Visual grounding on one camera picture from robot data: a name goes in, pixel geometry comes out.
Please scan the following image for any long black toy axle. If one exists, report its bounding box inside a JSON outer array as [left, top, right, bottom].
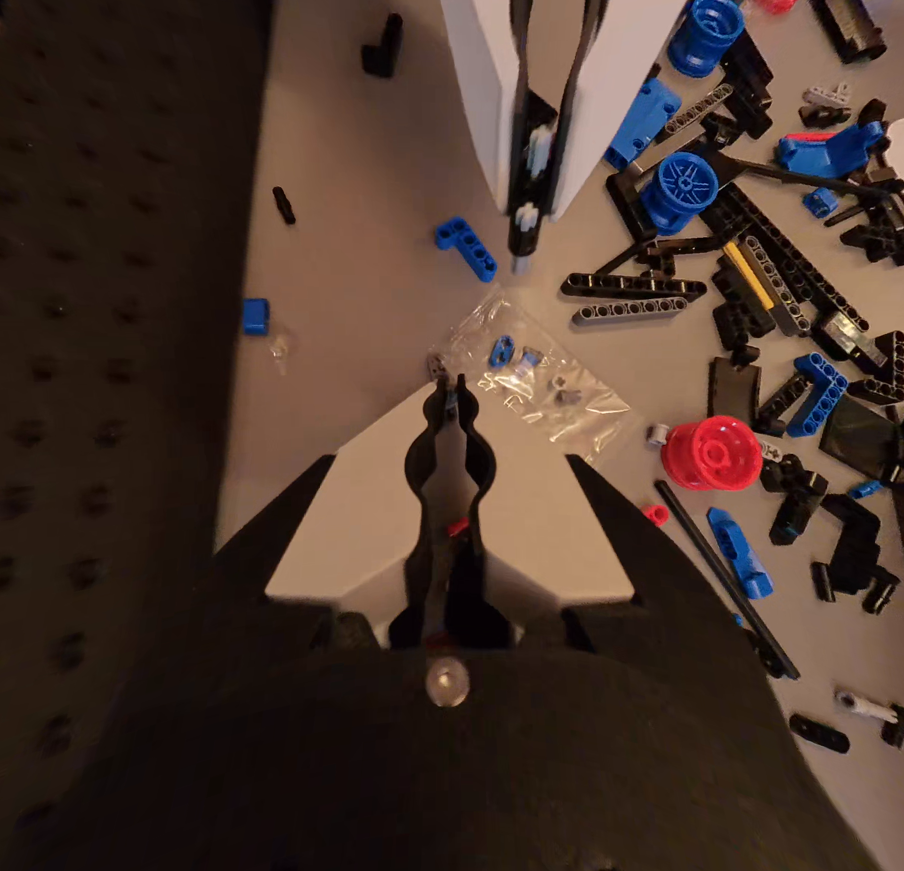
[[653, 480, 802, 680]]

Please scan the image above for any yellow toy beam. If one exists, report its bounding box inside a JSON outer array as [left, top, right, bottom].
[[720, 241, 775, 308]]

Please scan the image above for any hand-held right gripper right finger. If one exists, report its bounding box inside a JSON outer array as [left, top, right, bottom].
[[455, 375, 637, 649]]

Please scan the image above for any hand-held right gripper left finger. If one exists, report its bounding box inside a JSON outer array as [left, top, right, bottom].
[[265, 375, 456, 649]]

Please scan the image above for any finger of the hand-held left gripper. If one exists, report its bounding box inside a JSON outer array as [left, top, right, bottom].
[[537, 0, 709, 223], [431, 0, 538, 215]]

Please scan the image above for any clear zip bag with parts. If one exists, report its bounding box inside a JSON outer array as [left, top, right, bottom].
[[431, 292, 633, 448]]

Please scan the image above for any black angled toy connector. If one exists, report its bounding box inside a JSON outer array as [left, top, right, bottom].
[[362, 12, 405, 78]]

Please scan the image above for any black oval toy link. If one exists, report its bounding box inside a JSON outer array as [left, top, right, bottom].
[[790, 714, 852, 753]]

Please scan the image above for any grey toy axle black end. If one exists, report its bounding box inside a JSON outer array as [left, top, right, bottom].
[[835, 689, 904, 748]]

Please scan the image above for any blue curved toy panel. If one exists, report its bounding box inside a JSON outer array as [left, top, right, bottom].
[[706, 507, 774, 598]]

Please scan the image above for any blue toy wheel hub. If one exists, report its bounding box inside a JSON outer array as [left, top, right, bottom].
[[667, 0, 746, 79], [639, 152, 721, 236]]

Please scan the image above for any large blue angled toy beam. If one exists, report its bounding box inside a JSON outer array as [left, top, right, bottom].
[[785, 354, 850, 437]]

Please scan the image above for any small blue angled toy beam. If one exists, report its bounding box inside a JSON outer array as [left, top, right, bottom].
[[434, 217, 499, 282]]

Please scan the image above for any pile of black toy beams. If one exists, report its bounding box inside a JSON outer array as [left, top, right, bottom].
[[561, 37, 904, 618]]

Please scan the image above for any blue toy bracket red stripe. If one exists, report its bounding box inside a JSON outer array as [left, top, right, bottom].
[[775, 121, 887, 179]]

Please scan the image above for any black ribbed toy piece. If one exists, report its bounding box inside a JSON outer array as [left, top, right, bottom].
[[808, 0, 889, 65]]

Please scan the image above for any black dimpled mat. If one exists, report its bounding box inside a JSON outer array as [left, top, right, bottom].
[[0, 0, 278, 851]]

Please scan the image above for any blue toy block with holes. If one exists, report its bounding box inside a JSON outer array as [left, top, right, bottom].
[[604, 78, 682, 172]]

